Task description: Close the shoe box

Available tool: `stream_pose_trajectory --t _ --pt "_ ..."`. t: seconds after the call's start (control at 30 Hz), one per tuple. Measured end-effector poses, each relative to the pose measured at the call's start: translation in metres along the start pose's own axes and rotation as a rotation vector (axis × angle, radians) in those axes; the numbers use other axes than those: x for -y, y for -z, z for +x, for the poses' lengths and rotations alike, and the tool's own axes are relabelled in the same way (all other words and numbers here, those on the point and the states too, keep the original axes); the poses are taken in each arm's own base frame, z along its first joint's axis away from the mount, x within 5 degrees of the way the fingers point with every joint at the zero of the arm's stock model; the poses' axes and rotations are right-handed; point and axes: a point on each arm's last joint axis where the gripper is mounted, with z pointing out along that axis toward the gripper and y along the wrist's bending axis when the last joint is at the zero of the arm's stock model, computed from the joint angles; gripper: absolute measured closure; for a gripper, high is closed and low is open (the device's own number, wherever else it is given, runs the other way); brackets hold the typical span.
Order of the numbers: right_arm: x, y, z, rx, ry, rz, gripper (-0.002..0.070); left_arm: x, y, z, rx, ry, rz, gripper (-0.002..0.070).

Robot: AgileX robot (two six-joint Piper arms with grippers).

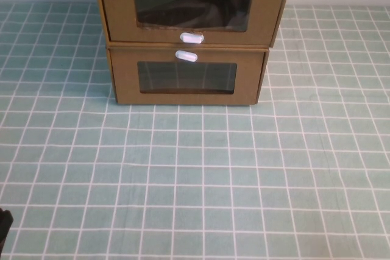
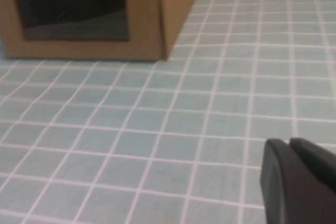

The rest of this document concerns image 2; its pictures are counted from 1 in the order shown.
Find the brown cardboard shoe box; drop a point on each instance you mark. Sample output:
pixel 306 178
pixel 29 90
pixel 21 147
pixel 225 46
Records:
pixel 147 24

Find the green checkered tablecloth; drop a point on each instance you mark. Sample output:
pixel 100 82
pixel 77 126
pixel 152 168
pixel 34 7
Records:
pixel 168 119

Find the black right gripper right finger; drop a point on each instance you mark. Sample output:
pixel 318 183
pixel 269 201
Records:
pixel 315 157

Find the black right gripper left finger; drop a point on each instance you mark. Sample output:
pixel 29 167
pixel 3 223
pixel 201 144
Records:
pixel 283 190

